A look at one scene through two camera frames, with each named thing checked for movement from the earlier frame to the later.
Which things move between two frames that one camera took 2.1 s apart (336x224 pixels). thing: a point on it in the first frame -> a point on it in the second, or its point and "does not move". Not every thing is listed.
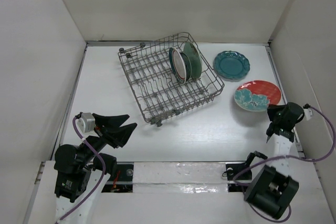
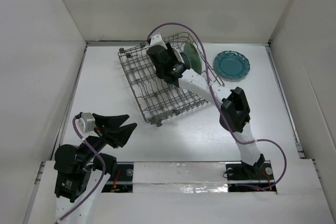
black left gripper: x=104 y=125 does not move
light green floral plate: x=192 y=51 does not move
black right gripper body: x=277 y=120 -> x=170 y=51
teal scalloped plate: x=231 y=65 does not move
